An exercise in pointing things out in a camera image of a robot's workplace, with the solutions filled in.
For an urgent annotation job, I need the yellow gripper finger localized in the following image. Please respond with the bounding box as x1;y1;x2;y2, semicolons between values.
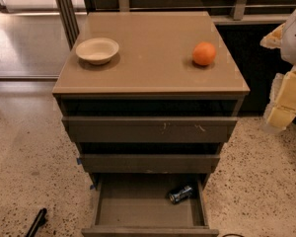
265;66;296;131
259;24;284;49

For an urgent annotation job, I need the grey middle drawer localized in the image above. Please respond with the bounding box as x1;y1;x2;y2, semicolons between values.
80;154;220;174

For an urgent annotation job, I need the black stand leg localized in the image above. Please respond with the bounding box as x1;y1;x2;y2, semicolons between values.
26;208;47;237

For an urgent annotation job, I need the metal window frame post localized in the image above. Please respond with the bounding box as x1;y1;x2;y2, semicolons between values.
55;0;79;49

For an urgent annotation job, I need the blue tape piece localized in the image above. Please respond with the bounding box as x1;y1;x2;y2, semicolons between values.
90;184;96;190
76;158;82;165

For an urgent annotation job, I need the grey open bottom drawer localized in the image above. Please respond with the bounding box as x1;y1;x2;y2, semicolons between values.
82;174;219;237

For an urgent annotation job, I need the grey top drawer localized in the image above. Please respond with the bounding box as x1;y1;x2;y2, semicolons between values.
62;117;237;143

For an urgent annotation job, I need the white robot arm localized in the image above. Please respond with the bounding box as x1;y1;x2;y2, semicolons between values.
260;9;296;133

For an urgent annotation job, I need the white ceramic bowl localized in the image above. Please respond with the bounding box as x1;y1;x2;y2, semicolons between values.
76;38;119;65

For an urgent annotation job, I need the blue tape piece upper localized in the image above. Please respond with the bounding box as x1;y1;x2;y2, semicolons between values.
76;158;82;165

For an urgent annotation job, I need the orange fruit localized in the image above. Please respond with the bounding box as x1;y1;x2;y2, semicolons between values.
192;41;216;66

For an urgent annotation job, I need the grey drawer cabinet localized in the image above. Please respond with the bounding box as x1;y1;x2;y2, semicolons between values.
51;11;251;191

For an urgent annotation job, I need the blue pepsi can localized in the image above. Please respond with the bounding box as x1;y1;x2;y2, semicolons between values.
168;185;194;204

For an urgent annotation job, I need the blue tape piece lower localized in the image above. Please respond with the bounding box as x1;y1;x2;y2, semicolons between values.
90;184;96;190

